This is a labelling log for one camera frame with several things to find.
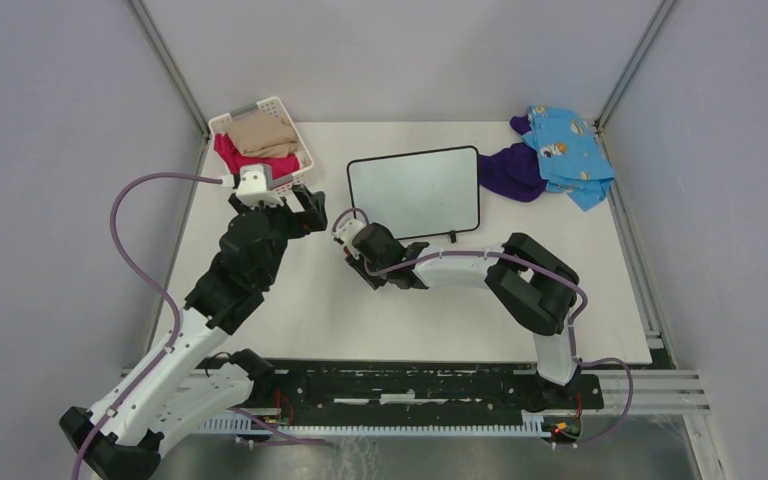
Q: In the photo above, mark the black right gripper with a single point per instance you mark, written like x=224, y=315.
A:
x=376, y=282

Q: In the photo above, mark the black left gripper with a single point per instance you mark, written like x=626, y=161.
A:
x=313, y=218

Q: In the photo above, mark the black framed whiteboard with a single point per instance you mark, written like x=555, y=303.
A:
x=419, y=194

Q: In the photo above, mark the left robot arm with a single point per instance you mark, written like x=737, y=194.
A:
x=127, y=433

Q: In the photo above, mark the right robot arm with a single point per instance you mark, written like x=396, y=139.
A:
x=540, y=292

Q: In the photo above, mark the magenta cloth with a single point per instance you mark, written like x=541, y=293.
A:
x=235, y=161

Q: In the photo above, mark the beige folded cloth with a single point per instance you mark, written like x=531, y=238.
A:
x=263, y=135

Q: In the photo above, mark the white plastic basket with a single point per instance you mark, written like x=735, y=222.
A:
x=274, y=106

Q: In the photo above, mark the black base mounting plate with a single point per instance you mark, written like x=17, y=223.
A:
x=336, y=393

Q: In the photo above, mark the purple cloth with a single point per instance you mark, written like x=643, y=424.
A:
x=512, y=172

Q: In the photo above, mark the blue patterned cloth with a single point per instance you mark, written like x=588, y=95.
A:
x=570, y=159

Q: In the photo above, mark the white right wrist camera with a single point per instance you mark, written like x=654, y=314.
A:
x=346, y=232

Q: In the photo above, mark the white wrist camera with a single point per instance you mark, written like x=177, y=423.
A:
x=254, y=186
x=346, y=232

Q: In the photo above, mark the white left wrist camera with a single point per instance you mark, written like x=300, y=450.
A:
x=254, y=186

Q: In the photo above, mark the white slotted cable duct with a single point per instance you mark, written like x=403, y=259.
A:
x=530, y=426

